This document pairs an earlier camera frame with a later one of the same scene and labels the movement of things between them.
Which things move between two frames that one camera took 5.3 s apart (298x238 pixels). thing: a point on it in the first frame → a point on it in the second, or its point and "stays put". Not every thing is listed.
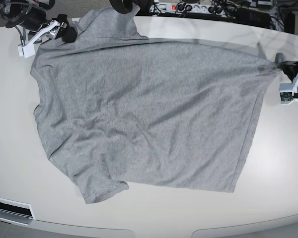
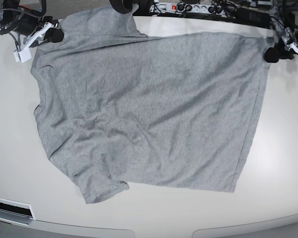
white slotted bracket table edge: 11,211 stays put
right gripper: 279,58 → 288,38
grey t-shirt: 115,107 stays put
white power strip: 192,8 stays put
